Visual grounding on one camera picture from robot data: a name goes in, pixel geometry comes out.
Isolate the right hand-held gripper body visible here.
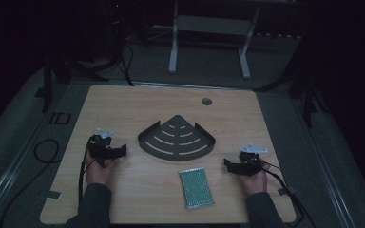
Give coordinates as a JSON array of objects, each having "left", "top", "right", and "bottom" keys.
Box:
[{"left": 238, "top": 142, "right": 269, "bottom": 178}]

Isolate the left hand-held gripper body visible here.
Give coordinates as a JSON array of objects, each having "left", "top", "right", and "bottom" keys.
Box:
[{"left": 87, "top": 127, "right": 119, "bottom": 168}]

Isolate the person's left hand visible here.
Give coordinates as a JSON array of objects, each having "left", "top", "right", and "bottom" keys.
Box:
[{"left": 85, "top": 151, "right": 120, "bottom": 191}]

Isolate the person's right hand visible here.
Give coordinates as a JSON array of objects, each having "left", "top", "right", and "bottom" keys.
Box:
[{"left": 237, "top": 159, "right": 271, "bottom": 197}]

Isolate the green circuit board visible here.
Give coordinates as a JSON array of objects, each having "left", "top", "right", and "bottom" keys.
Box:
[{"left": 178, "top": 166, "right": 216, "bottom": 210}]

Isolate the grey tape piece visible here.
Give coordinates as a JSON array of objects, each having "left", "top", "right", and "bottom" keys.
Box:
[
  {"left": 45, "top": 190, "right": 62, "bottom": 200},
  {"left": 277, "top": 185, "right": 297, "bottom": 197}
]

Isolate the dark metal corner shelf tray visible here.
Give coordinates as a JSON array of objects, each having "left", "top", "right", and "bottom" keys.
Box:
[{"left": 137, "top": 114, "right": 217, "bottom": 162}]

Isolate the black tripod stand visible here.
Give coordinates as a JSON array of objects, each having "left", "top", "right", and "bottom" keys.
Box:
[
  {"left": 40, "top": 18, "right": 135, "bottom": 114},
  {"left": 255, "top": 56, "right": 332, "bottom": 129}
]

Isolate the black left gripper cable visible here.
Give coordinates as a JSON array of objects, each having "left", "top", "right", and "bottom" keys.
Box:
[{"left": 77, "top": 136, "right": 97, "bottom": 207}]

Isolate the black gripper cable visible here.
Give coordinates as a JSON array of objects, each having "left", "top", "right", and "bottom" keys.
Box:
[
  {"left": 259, "top": 159, "right": 318, "bottom": 228},
  {"left": 77, "top": 136, "right": 97, "bottom": 207}
]

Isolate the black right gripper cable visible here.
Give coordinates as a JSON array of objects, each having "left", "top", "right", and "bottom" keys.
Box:
[{"left": 259, "top": 159, "right": 318, "bottom": 228}]

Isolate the black floor cable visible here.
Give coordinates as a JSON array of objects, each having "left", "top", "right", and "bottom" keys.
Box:
[{"left": 0, "top": 138, "right": 61, "bottom": 228}]

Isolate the white metal desk frame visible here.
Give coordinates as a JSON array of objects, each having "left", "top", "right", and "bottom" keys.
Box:
[{"left": 167, "top": 0, "right": 262, "bottom": 81}]

